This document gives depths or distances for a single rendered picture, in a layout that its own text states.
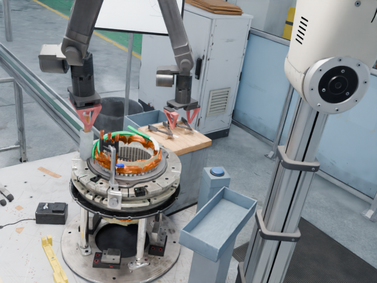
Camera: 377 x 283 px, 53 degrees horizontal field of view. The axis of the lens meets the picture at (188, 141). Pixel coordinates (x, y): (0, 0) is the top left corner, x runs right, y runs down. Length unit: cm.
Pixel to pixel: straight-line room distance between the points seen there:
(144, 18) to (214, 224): 131
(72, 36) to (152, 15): 120
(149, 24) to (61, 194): 101
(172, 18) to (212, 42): 205
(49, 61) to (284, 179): 72
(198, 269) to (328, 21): 71
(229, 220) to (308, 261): 160
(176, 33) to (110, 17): 84
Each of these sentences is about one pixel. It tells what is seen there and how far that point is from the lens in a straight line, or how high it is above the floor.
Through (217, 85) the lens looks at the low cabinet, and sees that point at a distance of 350.
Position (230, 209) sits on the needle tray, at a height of 103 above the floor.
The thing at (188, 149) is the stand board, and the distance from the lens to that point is 132.
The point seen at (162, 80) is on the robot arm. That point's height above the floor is 126.
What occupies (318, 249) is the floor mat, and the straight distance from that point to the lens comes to 277.
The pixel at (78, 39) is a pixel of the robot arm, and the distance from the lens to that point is 92.
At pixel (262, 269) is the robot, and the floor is 77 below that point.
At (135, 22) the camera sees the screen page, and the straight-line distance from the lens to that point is 208.
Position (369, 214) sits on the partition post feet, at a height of 3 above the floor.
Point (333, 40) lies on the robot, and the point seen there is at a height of 154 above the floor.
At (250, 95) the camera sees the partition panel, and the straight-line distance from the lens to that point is 377.
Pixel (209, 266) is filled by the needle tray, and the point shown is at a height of 92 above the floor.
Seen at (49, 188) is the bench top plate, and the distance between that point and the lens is 158.
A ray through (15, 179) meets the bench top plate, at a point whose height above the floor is 78.
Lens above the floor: 168
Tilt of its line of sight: 27 degrees down
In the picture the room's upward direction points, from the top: 8 degrees clockwise
